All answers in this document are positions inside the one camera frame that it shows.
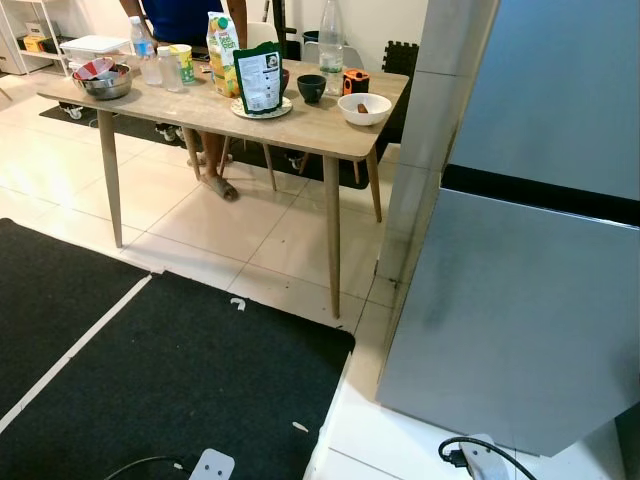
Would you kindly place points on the black rack stand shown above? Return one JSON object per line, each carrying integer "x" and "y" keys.
{"x": 278, "y": 20}

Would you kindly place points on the dark green cup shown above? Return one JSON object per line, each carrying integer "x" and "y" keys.
{"x": 311, "y": 88}

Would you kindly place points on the white shelf unit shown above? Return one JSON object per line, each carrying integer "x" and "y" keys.
{"x": 30, "y": 55}

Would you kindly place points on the green white snack pouch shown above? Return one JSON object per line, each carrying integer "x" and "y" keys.
{"x": 260, "y": 80}

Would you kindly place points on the lemon patterned plate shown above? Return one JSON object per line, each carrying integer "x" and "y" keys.
{"x": 282, "y": 108}

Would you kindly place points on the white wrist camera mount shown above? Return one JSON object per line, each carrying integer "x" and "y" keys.
{"x": 487, "y": 468}
{"x": 213, "y": 466}

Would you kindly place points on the white floor tape strip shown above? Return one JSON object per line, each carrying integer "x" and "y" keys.
{"x": 75, "y": 353}

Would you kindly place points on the white lidded food container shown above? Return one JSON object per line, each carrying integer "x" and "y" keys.
{"x": 95, "y": 45}

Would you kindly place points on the small clear white-cap bottle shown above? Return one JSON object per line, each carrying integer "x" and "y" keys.
{"x": 171, "y": 74}

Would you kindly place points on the small white tape piece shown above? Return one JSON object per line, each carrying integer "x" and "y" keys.
{"x": 238, "y": 303}

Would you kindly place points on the small blue-label water bottle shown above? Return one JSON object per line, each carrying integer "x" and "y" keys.
{"x": 143, "y": 50}

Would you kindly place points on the white ceramic bowl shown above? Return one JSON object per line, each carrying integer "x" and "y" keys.
{"x": 377, "y": 112}

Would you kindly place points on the person in blue shirt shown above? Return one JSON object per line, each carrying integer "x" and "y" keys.
{"x": 180, "y": 15}

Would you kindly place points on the large clear green-cap bottle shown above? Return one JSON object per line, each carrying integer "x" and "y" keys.
{"x": 331, "y": 50}

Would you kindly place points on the yellow box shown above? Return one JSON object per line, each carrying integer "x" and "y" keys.
{"x": 35, "y": 44}

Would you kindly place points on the light wooden table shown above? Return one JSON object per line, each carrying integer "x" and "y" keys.
{"x": 310, "y": 125}

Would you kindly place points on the yellow green paper cup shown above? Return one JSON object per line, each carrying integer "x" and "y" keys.
{"x": 186, "y": 58}

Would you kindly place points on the black floor mat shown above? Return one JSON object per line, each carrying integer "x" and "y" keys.
{"x": 180, "y": 380}

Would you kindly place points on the orange black gadget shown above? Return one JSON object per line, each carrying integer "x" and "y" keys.
{"x": 355, "y": 82}

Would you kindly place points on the silver two-door fridge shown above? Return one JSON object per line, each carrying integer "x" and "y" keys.
{"x": 520, "y": 320}

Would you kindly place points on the shiny steel bowl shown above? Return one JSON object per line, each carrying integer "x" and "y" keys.
{"x": 105, "y": 90}

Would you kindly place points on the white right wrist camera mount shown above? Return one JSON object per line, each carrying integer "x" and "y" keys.
{"x": 487, "y": 468}

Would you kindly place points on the grey chair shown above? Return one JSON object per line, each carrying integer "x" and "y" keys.
{"x": 350, "y": 55}

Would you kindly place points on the large black foam panel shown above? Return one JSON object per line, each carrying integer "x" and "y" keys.
{"x": 400, "y": 60}

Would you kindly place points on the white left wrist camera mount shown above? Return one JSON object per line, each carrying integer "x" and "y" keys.
{"x": 213, "y": 466}

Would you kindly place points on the white chair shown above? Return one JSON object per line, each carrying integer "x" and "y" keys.
{"x": 262, "y": 34}

